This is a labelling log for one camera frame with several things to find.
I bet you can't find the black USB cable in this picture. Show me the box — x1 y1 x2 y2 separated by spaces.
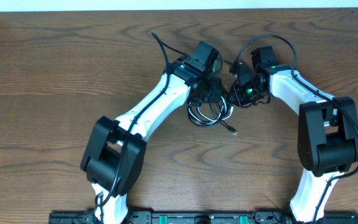
186 93 239 136

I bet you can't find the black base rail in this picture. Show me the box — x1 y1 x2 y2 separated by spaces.
48 210 358 224

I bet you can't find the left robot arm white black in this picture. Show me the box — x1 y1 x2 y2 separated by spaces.
80 41 223 223

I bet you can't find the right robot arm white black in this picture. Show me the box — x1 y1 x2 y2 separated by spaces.
229 46 358 223

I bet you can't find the white USB cable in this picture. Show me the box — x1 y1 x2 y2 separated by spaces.
187 96 234 125

